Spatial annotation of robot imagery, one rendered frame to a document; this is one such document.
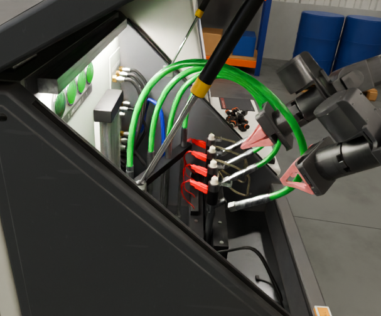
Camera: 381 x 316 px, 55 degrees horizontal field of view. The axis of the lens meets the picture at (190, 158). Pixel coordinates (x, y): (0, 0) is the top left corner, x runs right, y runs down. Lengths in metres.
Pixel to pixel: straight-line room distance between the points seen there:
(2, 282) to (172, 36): 0.77
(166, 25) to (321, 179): 0.65
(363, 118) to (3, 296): 0.60
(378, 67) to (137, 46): 0.62
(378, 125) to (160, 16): 0.71
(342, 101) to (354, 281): 1.96
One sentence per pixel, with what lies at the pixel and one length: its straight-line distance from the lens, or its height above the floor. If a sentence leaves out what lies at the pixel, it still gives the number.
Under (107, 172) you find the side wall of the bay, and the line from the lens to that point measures 0.48.
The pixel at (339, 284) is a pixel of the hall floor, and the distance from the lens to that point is 2.41.
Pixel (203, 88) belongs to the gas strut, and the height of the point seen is 1.46.
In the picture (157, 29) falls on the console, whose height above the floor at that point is 1.41.
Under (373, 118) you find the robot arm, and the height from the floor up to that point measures 1.41.
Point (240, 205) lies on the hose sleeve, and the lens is 0.78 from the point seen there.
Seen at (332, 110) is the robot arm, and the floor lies 1.42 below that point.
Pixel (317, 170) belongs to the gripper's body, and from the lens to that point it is 0.66.
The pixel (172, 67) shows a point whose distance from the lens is 0.72.
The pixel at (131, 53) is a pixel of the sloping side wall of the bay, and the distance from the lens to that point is 1.09.
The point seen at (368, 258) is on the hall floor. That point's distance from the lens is 2.67.
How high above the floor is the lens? 1.60
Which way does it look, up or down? 29 degrees down
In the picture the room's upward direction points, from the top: 5 degrees clockwise
